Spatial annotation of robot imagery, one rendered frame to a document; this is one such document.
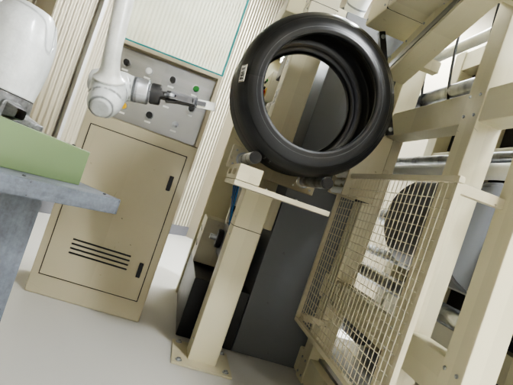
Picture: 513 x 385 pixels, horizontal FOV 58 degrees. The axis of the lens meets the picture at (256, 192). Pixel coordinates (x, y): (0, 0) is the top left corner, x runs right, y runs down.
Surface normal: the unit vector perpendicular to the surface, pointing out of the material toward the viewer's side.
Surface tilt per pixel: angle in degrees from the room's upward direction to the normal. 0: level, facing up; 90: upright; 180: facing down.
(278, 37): 85
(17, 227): 90
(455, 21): 162
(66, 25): 90
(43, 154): 90
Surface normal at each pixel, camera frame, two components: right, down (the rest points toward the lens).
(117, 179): 0.15, 0.04
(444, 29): -0.26, 0.91
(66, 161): 0.79, 0.27
